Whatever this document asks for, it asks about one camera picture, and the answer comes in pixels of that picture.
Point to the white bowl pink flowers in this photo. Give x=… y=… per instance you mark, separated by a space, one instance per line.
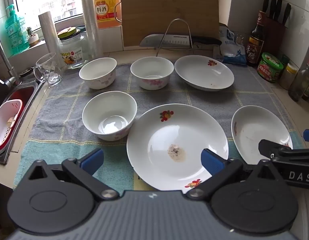
x=152 y=67

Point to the clear glass mug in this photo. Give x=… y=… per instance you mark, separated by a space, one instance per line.
x=48 y=70

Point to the dark vinegar bottle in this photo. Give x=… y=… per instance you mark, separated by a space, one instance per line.
x=257 y=45

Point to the short plastic wrap roll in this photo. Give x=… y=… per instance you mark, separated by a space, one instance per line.
x=48 y=35

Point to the tall plastic wrap roll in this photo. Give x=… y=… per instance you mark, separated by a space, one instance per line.
x=90 y=17

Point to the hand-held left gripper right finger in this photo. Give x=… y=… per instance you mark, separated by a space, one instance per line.
x=212 y=162

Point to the small white plate red print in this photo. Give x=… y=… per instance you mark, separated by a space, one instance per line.
x=254 y=130

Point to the steel sink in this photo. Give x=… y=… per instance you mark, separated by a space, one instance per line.
x=25 y=127

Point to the green soap bottle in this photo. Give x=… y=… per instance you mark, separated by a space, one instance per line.
x=15 y=35

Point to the blue white salt bag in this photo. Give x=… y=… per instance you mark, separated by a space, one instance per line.
x=234 y=52

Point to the orange cooking wine bottle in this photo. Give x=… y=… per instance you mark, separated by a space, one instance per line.
x=107 y=5

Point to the steel faucet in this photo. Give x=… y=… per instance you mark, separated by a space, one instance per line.
x=4 y=62

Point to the white strainer basket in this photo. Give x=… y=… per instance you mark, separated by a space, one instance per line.
x=4 y=122

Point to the clear glass bottle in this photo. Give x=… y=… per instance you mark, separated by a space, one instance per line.
x=300 y=82

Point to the yellow-lid spice jar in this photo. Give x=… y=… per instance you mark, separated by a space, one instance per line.
x=289 y=76

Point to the glass jar green lid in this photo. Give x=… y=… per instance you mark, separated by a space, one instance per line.
x=74 y=52

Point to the white bowl faint purple flowers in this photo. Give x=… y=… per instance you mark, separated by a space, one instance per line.
x=97 y=67

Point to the large white plate fruit print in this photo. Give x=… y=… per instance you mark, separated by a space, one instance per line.
x=169 y=130

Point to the brown knife block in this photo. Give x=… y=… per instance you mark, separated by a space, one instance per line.
x=274 y=37

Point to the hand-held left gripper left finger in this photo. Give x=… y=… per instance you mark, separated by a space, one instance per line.
x=93 y=158

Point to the white bowl pink floral print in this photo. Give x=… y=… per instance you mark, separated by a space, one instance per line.
x=107 y=110

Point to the small potted plant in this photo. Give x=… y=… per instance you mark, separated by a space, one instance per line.
x=32 y=36

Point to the green-lid sauce jar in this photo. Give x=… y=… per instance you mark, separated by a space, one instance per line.
x=269 y=67

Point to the wooden cutting board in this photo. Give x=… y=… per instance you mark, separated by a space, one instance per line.
x=169 y=5

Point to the red plastic basin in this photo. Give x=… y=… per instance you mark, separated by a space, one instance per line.
x=22 y=92

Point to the grey checked towel mat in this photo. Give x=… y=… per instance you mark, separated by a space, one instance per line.
x=157 y=97

